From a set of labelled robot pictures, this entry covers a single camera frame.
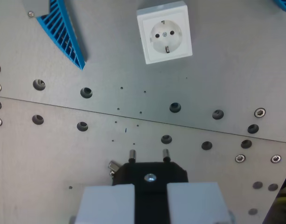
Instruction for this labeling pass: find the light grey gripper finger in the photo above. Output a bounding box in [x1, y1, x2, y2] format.
[166, 182, 232, 224]
[75, 183, 136, 224]

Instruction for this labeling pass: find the black two-pin power plug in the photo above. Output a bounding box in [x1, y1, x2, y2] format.
[108, 148, 189, 224]

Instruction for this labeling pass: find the blue ribbed plastic wedge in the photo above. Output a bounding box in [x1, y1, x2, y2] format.
[35, 0, 86, 70]

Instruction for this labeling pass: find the blue plastic part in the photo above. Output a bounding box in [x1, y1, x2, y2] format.
[273, 0, 286, 14]

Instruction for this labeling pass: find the white wall socket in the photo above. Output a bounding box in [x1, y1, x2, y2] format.
[136, 0, 194, 65]

